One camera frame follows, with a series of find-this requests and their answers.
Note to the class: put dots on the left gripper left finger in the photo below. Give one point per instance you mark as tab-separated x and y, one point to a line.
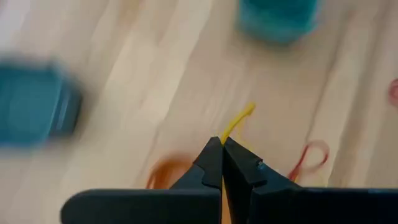
140	207

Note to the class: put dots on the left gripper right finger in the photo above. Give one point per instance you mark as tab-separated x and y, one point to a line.
295	207

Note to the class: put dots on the yellow rubber band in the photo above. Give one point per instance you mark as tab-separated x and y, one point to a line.
237	120

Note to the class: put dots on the orange rubber band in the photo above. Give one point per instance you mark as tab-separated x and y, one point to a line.
155	174

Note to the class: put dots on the blue plastic basket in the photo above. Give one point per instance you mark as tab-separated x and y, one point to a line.
31	102

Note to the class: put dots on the teal plastic basket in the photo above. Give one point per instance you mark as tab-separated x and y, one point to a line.
280	21

